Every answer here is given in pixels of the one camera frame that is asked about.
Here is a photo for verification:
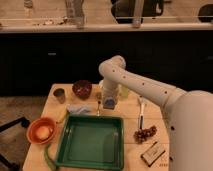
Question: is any egg-like white ball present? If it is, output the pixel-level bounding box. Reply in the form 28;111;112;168
36;126;50;140

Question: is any purple bowl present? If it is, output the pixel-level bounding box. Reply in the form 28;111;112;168
72;80;92;100

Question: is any green plastic cup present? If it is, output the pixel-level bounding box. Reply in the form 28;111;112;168
120;85;130;99

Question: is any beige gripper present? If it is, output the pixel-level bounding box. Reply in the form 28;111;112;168
102;88;118;106

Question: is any metal cup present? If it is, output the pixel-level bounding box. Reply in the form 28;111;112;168
53;88;66;104

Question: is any black chair leg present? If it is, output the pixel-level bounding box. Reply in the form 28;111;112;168
0;117;30;171

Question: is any bunch of grapes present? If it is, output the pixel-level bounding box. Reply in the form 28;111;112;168
134;126;157;144

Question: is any black and tan box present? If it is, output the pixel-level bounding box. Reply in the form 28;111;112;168
141;141;165;167

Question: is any yellow banana piece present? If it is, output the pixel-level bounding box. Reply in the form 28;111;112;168
56;111;68;124

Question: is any blue sponge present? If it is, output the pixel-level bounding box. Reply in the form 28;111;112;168
103;97;115;109

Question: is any green bean pod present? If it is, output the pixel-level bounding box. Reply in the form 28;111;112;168
44;145;57;171

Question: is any orange bowl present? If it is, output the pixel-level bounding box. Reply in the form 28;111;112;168
27;117;57;145

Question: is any blue cloth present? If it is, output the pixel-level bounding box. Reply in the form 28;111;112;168
67;104;91;115

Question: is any dish brush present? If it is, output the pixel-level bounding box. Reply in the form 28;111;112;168
96;92;102;116

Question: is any metal spoon black handle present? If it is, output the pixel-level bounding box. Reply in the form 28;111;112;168
138;96;146;130

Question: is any white cup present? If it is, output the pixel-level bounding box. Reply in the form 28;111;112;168
99;80;103;92

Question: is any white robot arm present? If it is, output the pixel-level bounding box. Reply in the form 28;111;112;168
99;55;213;171

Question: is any green baking tray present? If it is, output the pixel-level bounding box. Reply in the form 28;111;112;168
55;116;124;171

